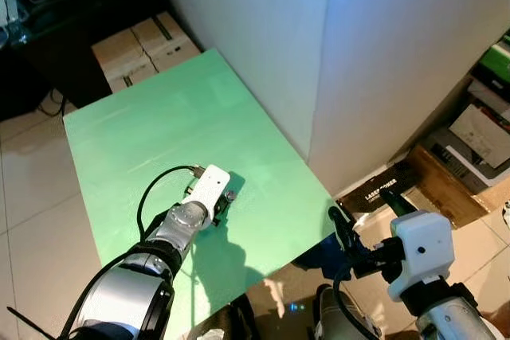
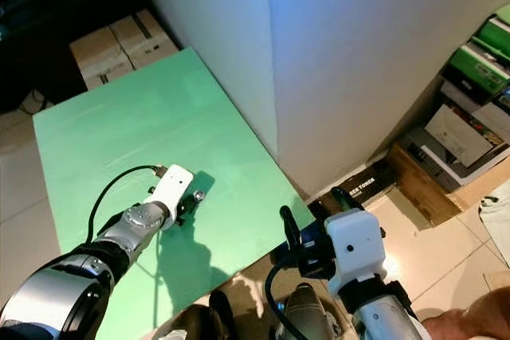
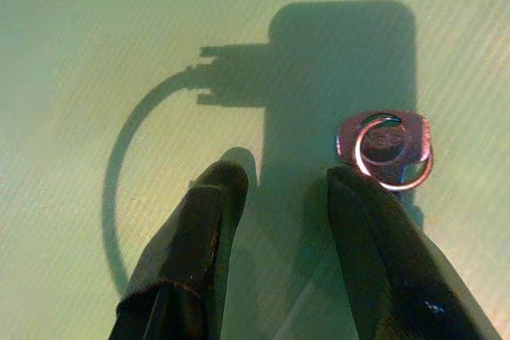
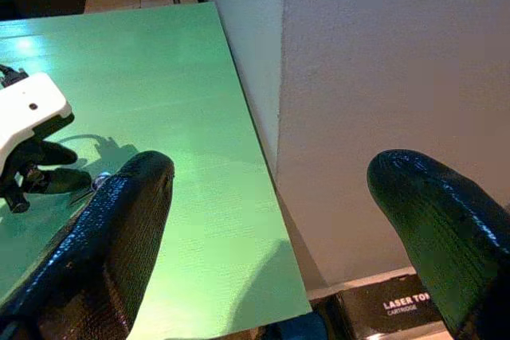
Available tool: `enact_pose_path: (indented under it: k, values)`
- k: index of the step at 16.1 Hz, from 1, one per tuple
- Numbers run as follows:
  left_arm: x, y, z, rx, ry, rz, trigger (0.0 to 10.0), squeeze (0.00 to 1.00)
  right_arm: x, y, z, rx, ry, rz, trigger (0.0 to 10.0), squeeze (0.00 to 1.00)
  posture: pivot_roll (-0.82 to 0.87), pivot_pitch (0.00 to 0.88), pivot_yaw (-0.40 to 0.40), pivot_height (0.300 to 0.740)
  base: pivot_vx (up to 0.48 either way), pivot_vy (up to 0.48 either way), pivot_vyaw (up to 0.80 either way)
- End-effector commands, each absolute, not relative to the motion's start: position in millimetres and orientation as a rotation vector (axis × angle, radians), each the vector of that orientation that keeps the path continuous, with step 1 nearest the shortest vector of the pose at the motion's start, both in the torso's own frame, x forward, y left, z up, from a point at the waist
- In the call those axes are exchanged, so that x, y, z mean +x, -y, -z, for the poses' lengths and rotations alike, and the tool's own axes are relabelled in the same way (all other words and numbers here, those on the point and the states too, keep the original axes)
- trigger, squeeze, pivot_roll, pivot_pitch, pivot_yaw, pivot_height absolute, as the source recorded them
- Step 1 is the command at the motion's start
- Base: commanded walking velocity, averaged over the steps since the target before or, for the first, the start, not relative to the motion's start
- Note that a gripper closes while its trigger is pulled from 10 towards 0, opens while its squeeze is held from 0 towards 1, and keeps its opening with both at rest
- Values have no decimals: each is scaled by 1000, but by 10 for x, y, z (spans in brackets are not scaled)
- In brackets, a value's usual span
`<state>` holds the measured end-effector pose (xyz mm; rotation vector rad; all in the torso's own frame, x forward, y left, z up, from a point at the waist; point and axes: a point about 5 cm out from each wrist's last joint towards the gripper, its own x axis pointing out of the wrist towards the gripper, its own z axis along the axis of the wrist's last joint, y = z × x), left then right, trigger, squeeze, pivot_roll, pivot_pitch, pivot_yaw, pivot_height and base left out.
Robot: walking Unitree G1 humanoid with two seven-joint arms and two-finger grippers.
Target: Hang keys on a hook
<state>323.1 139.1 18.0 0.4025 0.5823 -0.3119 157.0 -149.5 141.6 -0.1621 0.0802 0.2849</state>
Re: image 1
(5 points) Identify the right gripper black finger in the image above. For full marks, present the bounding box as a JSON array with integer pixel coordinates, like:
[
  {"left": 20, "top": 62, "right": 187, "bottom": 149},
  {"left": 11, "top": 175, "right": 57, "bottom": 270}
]
[
  {"left": 378, "top": 183, "right": 417, "bottom": 218},
  {"left": 328, "top": 205, "right": 361, "bottom": 263}
]

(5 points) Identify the black laser toner box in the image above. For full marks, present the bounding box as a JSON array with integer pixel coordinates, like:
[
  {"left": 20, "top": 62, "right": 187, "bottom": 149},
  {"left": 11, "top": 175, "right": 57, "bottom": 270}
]
[{"left": 336, "top": 161, "right": 423, "bottom": 213}]

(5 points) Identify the dark blue cloth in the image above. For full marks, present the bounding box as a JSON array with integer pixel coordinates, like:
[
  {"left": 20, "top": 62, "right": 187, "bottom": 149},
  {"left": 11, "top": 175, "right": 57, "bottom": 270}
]
[{"left": 291, "top": 233, "right": 355, "bottom": 277}]

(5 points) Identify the right robot leg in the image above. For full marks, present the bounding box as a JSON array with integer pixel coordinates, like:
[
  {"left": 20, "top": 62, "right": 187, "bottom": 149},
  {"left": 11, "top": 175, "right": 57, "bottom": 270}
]
[{"left": 315, "top": 284, "right": 375, "bottom": 340}]

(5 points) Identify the green table board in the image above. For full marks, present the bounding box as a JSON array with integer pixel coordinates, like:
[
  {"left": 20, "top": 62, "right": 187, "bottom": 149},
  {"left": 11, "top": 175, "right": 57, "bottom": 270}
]
[{"left": 62, "top": 48, "right": 339, "bottom": 337}]

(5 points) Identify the grey printer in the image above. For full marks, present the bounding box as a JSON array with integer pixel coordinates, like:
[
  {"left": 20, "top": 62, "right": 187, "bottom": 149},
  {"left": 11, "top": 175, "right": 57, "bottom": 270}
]
[{"left": 422, "top": 101, "right": 510, "bottom": 193}]

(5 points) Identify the green box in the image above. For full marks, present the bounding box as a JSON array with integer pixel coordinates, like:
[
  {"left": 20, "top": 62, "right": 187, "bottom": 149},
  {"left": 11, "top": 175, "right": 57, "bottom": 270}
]
[{"left": 478, "top": 33, "right": 510, "bottom": 82}]

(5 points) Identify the cardboard box with black stripe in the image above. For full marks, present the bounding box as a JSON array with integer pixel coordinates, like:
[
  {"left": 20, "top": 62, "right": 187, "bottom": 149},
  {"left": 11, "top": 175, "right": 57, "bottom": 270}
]
[{"left": 131, "top": 12, "right": 202, "bottom": 72}]

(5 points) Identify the black glass top table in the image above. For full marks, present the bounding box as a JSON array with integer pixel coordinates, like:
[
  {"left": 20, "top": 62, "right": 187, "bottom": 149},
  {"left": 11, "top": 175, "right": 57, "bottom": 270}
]
[{"left": 0, "top": 0, "right": 160, "bottom": 118}]

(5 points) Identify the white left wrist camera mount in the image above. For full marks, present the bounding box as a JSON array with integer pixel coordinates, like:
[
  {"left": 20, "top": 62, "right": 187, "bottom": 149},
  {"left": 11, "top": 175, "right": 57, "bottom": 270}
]
[{"left": 185, "top": 165, "right": 232, "bottom": 225}]

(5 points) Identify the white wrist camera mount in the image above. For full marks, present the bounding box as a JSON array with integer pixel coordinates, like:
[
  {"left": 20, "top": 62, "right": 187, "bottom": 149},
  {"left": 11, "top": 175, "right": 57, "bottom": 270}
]
[
  {"left": 185, "top": 165, "right": 232, "bottom": 225},
  {"left": 389, "top": 211, "right": 457, "bottom": 303}
]

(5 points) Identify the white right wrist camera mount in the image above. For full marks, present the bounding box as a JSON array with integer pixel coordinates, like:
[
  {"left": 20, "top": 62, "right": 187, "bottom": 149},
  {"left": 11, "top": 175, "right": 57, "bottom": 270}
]
[{"left": 389, "top": 211, "right": 457, "bottom": 303}]

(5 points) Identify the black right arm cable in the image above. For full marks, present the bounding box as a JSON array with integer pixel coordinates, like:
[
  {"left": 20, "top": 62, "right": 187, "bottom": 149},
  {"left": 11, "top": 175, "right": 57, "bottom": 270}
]
[{"left": 333, "top": 264, "right": 383, "bottom": 340}]

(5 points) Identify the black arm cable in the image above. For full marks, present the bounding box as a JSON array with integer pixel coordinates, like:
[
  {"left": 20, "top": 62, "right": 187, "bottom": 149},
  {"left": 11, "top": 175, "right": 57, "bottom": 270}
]
[
  {"left": 135, "top": 165, "right": 200, "bottom": 244},
  {"left": 333, "top": 264, "right": 383, "bottom": 340}
]

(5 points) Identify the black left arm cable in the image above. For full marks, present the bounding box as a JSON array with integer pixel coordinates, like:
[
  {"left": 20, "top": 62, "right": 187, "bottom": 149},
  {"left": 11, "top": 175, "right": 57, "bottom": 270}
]
[{"left": 135, "top": 165, "right": 200, "bottom": 244}]

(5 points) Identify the black floor cable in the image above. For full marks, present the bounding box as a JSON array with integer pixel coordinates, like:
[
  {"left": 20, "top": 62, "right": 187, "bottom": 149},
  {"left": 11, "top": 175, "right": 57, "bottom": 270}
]
[{"left": 36, "top": 89, "right": 69, "bottom": 118}]

